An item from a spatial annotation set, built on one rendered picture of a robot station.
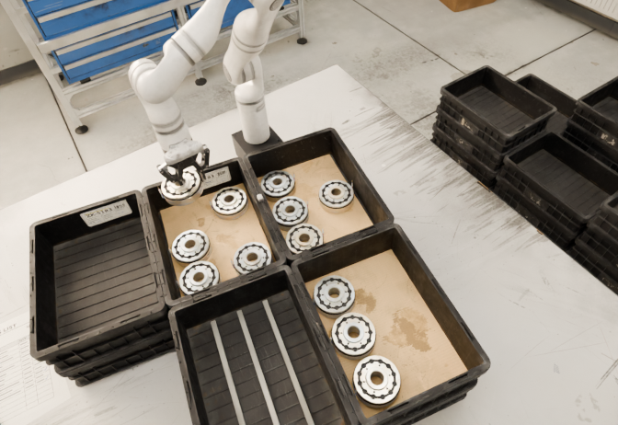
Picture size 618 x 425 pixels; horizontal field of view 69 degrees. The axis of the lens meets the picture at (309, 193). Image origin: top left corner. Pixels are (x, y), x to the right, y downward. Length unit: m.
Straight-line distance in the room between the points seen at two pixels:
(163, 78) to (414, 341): 0.81
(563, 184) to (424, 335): 1.22
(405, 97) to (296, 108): 1.30
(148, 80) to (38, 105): 2.66
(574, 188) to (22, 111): 3.28
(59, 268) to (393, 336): 0.91
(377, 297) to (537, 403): 0.45
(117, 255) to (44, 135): 2.03
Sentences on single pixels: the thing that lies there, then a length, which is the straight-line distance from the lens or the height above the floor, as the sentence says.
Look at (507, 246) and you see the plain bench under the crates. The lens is 1.49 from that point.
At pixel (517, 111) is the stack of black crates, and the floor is 0.49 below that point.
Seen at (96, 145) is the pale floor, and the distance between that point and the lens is 3.07.
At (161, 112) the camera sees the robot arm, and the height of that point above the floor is 1.26.
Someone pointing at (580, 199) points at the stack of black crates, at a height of 0.38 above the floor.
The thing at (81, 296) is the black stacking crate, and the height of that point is 0.83.
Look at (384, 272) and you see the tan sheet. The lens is 1.21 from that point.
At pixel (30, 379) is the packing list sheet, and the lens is 1.46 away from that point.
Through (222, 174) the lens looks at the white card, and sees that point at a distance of 1.36.
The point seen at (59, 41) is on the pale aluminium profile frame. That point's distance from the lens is 2.88.
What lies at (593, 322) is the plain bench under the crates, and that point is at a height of 0.70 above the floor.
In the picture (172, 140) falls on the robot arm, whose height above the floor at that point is 1.18.
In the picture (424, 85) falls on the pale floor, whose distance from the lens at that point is 3.15.
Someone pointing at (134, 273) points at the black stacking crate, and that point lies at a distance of 1.32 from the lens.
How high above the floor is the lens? 1.88
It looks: 51 degrees down
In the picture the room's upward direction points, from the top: 5 degrees counter-clockwise
